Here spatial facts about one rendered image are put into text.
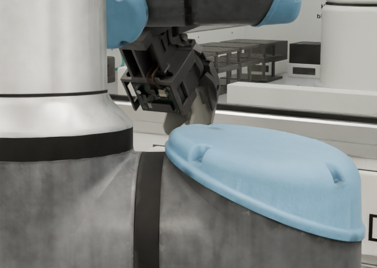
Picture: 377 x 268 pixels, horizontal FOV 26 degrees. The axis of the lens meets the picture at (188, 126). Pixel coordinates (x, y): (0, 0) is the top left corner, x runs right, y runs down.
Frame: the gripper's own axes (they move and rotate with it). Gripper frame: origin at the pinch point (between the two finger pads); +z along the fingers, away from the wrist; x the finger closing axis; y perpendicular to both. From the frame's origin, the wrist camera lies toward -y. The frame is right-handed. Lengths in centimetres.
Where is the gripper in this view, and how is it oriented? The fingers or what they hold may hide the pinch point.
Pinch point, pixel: (202, 123)
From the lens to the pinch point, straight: 106.7
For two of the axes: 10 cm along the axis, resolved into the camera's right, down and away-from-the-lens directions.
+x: 8.7, 0.9, -4.8
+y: -4.0, 6.9, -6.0
